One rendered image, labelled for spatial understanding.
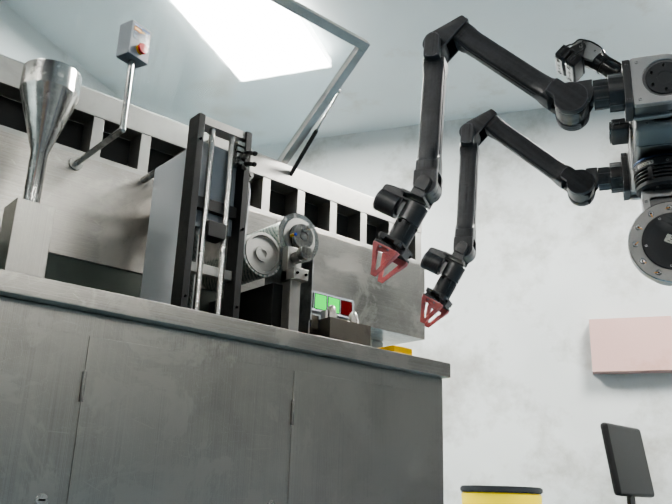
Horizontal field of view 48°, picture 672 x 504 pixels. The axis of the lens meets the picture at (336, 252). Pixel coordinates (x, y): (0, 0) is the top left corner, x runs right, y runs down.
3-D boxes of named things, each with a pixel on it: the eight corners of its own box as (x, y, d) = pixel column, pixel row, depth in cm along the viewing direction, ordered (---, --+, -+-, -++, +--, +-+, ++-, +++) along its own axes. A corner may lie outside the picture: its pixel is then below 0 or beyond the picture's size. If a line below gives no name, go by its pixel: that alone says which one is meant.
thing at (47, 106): (-12, 307, 160) (31, 73, 178) (-32, 317, 170) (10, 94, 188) (53, 319, 169) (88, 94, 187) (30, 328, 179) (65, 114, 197)
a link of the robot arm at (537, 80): (452, 2, 190) (460, 25, 199) (416, 42, 190) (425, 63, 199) (596, 92, 170) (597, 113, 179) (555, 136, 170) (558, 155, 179)
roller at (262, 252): (244, 269, 202) (247, 227, 205) (194, 286, 220) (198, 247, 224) (279, 278, 209) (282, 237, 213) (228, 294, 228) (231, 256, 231)
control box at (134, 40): (133, 50, 192) (137, 16, 195) (114, 57, 196) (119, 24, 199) (152, 63, 198) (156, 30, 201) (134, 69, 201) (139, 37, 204)
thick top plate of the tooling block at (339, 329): (329, 337, 212) (330, 316, 214) (247, 354, 241) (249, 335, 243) (370, 346, 222) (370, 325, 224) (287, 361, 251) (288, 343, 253)
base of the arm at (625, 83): (633, 104, 167) (628, 57, 171) (595, 109, 170) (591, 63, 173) (632, 122, 175) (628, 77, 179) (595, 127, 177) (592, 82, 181)
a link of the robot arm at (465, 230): (476, 121, 233) (482, 137, 243) (458, 123, 235) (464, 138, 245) (470, 254, 220) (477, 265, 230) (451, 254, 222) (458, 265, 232)
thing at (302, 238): (292, 245, 212) (293, 220, 214) (288, 247, 213) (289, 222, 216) (313, 251, 217) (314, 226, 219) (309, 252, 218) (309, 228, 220)
